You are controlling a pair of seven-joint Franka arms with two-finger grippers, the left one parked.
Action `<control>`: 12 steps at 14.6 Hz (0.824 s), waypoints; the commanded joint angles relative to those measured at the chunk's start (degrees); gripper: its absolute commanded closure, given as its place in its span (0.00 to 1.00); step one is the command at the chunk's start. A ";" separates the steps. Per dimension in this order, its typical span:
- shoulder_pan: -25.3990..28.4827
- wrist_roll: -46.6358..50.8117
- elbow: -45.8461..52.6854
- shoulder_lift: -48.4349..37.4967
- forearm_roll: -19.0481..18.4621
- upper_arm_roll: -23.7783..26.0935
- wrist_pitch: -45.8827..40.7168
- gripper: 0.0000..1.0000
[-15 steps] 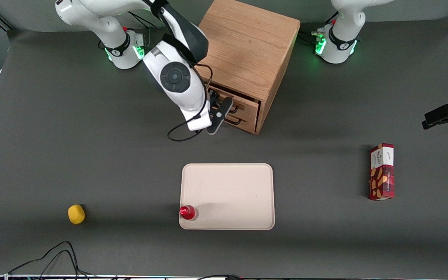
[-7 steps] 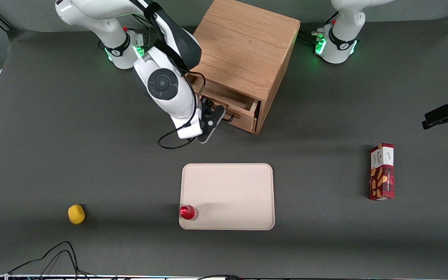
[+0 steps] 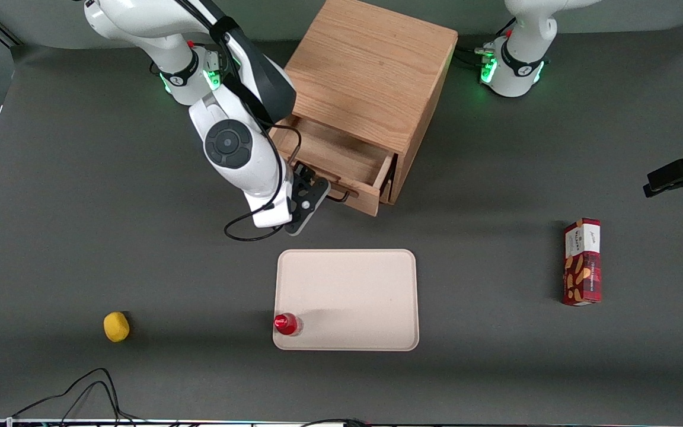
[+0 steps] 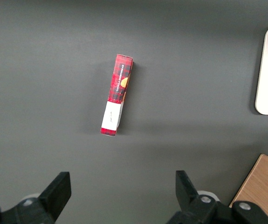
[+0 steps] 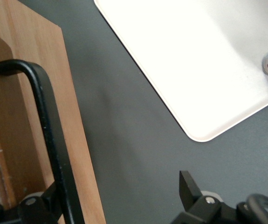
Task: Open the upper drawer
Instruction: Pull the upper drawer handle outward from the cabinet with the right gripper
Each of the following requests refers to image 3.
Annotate red capped bottle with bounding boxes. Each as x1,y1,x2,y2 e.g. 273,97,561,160
274,313,304,337

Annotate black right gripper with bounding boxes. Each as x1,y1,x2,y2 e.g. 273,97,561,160
285,161,332,237

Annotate oak wood drawer cabinet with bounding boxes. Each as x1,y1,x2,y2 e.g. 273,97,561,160
281,0,459,206

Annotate yellow lemon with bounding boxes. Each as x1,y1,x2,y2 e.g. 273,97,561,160
103,311,130,343

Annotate beige plastic tray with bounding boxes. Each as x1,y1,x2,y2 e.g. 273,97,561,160
272,248,420,352

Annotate red cookie box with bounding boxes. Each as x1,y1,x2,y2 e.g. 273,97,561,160
561,218,602,307

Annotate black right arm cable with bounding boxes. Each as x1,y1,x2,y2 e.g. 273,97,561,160
175,0,304,242

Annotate black left base cable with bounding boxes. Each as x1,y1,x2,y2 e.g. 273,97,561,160
457,18,518,69

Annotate black floor cable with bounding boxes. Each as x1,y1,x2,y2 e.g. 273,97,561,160
12,368,143,423

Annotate oak drawer with shallow front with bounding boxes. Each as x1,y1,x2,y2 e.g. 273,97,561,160
270,115,399,218

